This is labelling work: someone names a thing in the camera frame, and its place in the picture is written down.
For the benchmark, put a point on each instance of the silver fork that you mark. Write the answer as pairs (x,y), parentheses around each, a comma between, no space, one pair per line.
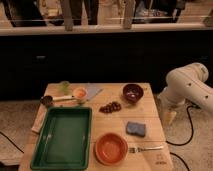
(140,149)

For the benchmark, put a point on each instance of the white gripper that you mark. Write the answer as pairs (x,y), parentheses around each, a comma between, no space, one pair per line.
(170,102)

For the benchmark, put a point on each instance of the green plastic tray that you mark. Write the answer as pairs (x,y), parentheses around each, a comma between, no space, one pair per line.
(64,140)

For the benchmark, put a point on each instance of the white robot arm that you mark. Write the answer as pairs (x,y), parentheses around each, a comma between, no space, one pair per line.
(185,83)

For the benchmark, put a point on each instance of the orange red bowl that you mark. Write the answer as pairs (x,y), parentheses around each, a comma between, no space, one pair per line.
(110,149)

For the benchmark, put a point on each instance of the green clear glass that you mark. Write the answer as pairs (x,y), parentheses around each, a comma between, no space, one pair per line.
(64,87)

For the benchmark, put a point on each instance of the black scoop wooden handle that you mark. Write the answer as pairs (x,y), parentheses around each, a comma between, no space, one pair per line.
(48,100)

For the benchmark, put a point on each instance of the small orange cup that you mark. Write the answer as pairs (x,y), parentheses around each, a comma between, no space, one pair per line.
(80,94)

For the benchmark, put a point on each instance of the grey blue cloth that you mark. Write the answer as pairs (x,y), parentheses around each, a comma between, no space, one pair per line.
(92,91)

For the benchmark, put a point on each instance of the blue sponge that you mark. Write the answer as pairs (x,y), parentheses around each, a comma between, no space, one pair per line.
(134,128)

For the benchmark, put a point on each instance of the dark grape bunch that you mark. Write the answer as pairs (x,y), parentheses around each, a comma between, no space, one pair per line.
(111,107)

